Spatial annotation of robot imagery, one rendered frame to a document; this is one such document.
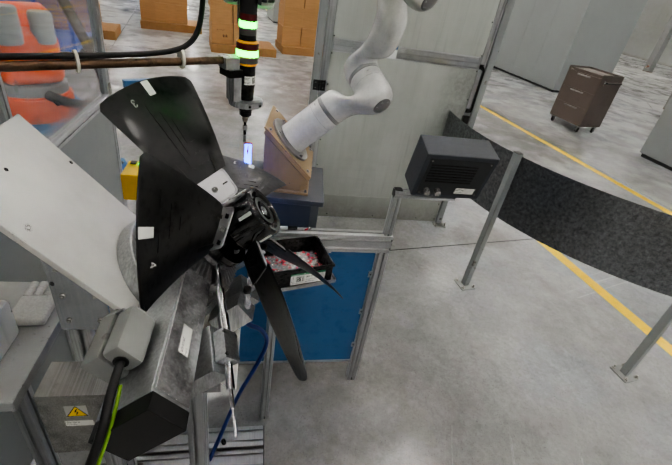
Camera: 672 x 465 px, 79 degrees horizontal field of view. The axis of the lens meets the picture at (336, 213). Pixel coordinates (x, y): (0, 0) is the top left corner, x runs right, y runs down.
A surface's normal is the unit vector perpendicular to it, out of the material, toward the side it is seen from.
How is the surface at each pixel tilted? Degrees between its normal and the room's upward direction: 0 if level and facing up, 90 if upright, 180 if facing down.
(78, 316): 90
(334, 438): 0
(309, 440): 0
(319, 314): 90
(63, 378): 0
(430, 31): 89
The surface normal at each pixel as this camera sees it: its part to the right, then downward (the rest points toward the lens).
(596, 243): -0.58, 0.35
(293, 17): 0.32, 0.54
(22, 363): 0.14, -0.84
